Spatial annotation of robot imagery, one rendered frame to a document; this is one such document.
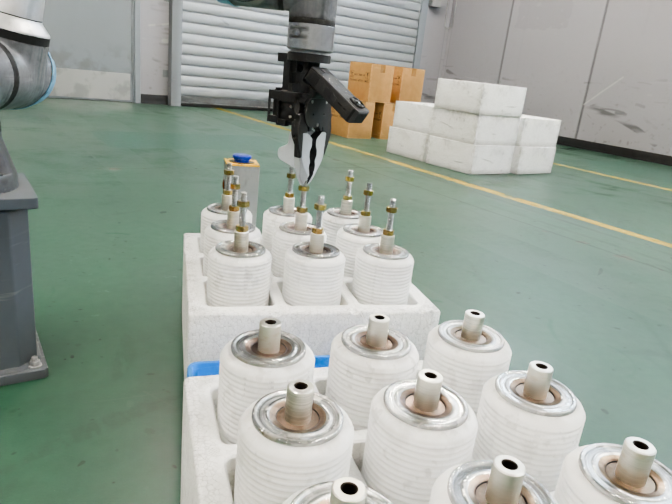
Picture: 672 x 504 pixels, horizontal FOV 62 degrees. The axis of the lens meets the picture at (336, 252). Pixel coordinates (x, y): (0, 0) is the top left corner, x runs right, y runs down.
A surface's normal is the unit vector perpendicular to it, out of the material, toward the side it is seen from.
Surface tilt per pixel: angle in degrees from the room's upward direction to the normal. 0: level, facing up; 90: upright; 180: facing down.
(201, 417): 0
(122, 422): 0
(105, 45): 90
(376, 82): 90
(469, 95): 90
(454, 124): 90
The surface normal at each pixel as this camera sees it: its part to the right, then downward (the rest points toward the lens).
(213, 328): 0.26, 0.33
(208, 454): 0.11, -0.94
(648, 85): -0.83, 0.09
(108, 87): 0.55, 0.32
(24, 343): 0.97, 0.16
